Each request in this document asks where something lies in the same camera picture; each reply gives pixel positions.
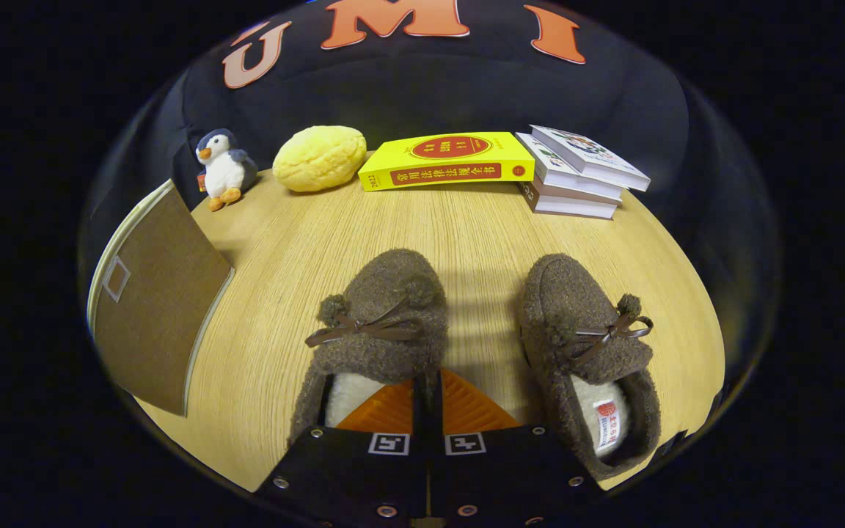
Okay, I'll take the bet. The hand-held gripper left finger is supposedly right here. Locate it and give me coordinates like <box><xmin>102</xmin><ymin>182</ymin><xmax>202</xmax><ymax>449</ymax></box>
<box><xmin>255</xmin><ymin>378</ymin><xmax>431</xmax><ymax>528</ymax></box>

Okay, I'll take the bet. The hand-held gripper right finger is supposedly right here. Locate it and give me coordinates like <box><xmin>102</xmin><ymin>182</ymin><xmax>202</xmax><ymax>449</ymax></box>
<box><xmin>430</xmin><ymin>369</ymin><xmax>607</xmax><ymax>528</ymax></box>

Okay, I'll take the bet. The brown fuzzy shoe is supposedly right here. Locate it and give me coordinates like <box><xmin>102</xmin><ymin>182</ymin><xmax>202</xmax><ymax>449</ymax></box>
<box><xmin>289</xmin><ymin>249</ymin><xmax>449</xmax><ymax>448</ymax></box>
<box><xmin>519</xmin><ymin>254</ymin><xmax>662</xmax><ymax>482</ymax></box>

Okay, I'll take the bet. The brown fabric storage box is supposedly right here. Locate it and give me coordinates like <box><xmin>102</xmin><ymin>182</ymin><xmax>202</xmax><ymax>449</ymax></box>
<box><xmin>87</xmin><ymin>178</ymin><xmax>236</xmax><ymax>417</ymax></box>

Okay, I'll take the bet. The yellow plush bun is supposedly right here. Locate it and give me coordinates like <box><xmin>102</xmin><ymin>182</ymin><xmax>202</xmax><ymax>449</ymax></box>
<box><xmin>273</xmin><ymin>125</ymin><xmax>367</xmax><ymax>193</ymax></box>

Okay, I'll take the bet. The plush penguin toy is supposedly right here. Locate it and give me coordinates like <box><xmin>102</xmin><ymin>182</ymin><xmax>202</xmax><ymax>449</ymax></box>
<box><xmin>195</xmin><ymin>129</ymin><xmax>259</xmax><ymax>212</ymax></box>

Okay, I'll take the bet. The thick yellow book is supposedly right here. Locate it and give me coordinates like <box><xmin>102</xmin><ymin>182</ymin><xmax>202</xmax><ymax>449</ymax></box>
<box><xmin>358</xmin><ymin>132</ymin><xmax>535</xmax><ymax>192</ymax></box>

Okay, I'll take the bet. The white book with illustrated cover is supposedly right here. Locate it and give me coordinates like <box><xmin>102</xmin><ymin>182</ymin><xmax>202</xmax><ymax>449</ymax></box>
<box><xmin>530</xmin><ymin>125</ymin><xmax>651</xmax><ymax>193</ymax></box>

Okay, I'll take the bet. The black backdrop cloth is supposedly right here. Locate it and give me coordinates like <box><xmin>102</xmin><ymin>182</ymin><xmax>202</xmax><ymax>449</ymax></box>
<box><xmin>81</xmin><ymin>0</ymin><xmax>779</xmax><ymax>382</ymax></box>

